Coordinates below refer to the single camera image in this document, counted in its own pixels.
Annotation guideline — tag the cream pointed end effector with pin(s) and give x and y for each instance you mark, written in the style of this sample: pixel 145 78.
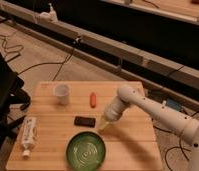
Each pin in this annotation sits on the cream pointed end effector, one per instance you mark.
pixel 103 125

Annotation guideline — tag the black eraser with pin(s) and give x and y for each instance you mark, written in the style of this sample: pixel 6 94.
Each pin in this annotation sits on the black eraser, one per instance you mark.
pixel 84 121

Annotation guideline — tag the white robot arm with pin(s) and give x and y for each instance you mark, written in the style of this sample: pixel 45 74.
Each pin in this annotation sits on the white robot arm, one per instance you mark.
pixel 184 126

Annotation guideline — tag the orange carrot toy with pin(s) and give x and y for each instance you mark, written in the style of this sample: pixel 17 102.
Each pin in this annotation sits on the orange carrot toy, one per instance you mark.
pixel 93 100

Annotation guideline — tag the green glass plate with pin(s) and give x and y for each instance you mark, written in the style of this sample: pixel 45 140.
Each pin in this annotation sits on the green glass plate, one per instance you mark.
pixel 86 151

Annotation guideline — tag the white plastic cup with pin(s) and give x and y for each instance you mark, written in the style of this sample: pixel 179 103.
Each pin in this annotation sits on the white plastic cup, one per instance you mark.
pixel 62 93

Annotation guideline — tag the blue box on floor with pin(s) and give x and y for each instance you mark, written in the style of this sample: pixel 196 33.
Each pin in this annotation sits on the blue box on floor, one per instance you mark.
pixel 173 104

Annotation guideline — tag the white toothpaste tube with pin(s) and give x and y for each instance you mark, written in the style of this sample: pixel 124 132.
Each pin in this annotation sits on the white toothpaste tube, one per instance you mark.
pixel 28 136

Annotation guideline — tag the black chair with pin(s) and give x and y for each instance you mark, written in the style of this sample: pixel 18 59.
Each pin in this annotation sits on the black chair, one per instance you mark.
pixel 11 92

